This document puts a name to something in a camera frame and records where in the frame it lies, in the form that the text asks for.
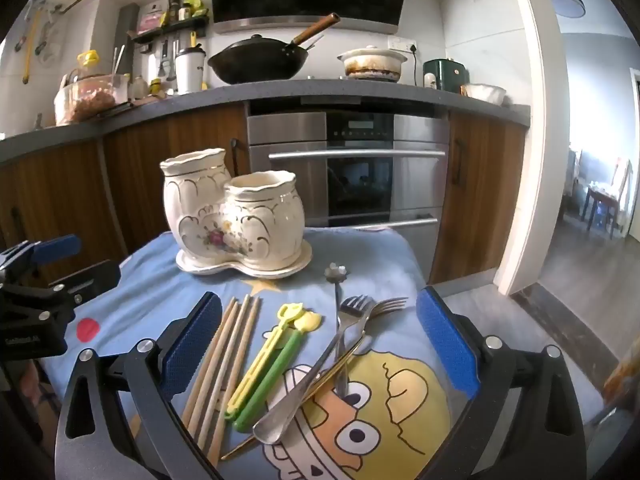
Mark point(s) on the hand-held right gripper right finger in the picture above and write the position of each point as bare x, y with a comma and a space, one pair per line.
447, 340

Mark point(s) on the blue cartoon printed cloth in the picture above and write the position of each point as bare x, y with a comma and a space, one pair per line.
400, 410

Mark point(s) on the silver fork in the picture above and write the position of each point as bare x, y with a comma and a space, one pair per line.
354, 307

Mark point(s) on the white wall socket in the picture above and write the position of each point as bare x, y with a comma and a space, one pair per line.
402, 46

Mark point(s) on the yellow plastic bag clip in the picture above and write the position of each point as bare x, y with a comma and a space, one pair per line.
265, 355

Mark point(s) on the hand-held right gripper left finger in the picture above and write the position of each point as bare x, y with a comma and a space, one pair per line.
192, 340

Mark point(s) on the white bowl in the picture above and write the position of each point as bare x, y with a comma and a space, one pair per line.
485, 92

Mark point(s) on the white tumbler with black lid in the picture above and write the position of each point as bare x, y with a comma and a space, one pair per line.
189, 70

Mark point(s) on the clear plastic food container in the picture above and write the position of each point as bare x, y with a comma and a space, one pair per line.
90, 100

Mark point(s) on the large silver spoon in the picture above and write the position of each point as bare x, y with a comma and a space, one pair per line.
270, 430

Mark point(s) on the grey vertical pipe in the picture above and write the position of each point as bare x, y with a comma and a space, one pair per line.
127, 35

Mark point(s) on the grey kitchen countertop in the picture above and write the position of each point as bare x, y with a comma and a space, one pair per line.
200, 100

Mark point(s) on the wooden chair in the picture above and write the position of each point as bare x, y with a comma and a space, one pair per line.
607, 200

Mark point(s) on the white clay pot with lid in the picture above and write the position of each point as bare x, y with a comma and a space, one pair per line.
370, 62

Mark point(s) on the pink box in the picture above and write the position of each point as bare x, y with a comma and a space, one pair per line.
150, 21

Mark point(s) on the dark green kitchen appliance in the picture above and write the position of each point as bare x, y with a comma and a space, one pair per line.
445, 75

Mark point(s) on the green plastic bag clip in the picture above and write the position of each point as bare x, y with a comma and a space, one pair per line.
270, 380

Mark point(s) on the wooden base cabinet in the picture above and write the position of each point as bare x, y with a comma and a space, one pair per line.
190, 135
480, 185

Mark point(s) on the black wall shelf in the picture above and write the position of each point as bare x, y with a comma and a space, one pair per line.
170, 27

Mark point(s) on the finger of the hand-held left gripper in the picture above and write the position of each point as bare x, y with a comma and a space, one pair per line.
55, 247
90, 277

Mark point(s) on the cream ceramic double utensil holder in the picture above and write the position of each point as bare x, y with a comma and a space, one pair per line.
260, 220

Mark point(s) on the oil bottle with yellow cap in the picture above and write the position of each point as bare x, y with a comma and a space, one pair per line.
89, 62

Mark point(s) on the stainless steel built-in oven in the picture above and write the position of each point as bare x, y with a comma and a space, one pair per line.
300, 135

